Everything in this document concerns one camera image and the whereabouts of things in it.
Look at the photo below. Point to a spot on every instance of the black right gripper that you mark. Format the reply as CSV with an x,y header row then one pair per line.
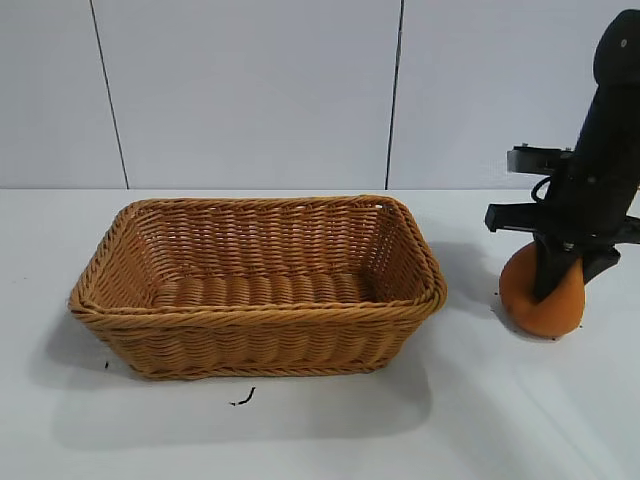
x,y
595,200

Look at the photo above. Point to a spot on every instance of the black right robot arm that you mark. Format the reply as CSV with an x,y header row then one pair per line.
x,y
620,50

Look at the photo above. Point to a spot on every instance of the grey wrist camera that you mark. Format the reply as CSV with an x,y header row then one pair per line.
x,y
525,160

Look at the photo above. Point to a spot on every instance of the brown wicker basket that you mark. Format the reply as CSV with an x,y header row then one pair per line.
x,y
250,330

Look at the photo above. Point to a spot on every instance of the white tablecloth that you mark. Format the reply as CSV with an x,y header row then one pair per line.
x,y
350,435

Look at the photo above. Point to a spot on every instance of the orange fruit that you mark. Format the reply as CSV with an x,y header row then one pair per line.
x,y
550,320

